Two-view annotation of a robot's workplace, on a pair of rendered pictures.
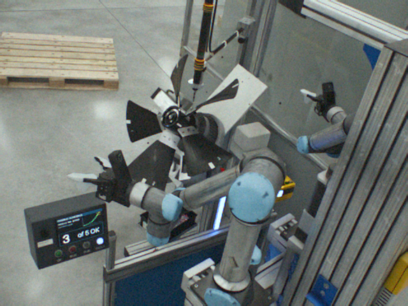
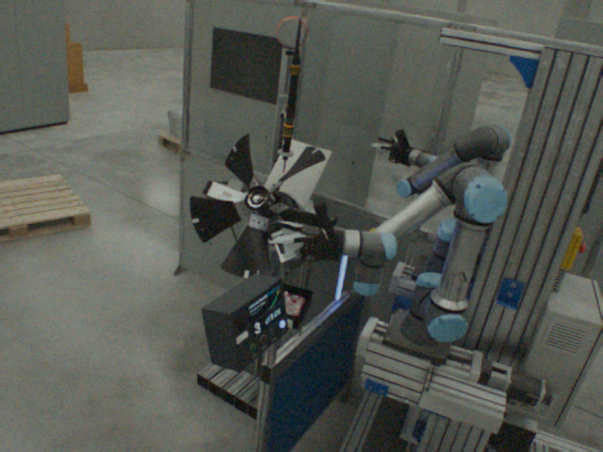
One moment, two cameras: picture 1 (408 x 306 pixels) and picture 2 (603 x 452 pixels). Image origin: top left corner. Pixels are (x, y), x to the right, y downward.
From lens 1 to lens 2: 0.87 m
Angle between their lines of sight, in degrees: 22
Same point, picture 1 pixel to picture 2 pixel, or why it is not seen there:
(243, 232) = (475, 239)
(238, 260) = (467, 273)
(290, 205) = not seen: hidden behind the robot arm
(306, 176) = not seen: hidden behind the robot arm
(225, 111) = (294, 185)
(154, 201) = (374, 242)
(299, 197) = not seen: hidden behind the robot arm
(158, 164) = (256, 250)
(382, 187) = (561, 169)
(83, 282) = (171, 426)
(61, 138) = (55, 287)
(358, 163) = (534, 155)
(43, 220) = (237, 310)
